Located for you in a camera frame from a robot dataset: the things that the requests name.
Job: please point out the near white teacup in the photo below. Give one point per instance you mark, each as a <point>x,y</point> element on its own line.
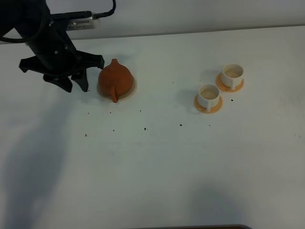
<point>208,96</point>

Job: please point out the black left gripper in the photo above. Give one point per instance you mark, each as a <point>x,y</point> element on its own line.
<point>56,57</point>

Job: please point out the brown clay teapot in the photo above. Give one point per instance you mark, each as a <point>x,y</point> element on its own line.
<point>115,80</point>

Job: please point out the far white teacup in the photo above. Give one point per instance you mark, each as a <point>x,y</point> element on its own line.
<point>232,76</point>

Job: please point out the near orange coaster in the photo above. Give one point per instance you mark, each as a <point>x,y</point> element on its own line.
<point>213,109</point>

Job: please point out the orange coaster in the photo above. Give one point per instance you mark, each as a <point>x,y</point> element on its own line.
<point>213,109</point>
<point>225,88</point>

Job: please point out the far orange coaster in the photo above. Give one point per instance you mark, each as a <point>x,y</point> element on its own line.
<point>225,88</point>

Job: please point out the beige round teapot saucer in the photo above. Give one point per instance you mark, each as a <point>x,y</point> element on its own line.
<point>121,97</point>

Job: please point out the white teacup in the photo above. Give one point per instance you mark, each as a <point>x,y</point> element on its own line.
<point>208,96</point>
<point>232,76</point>

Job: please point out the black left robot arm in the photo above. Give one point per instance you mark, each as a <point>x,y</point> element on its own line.
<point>30,22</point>

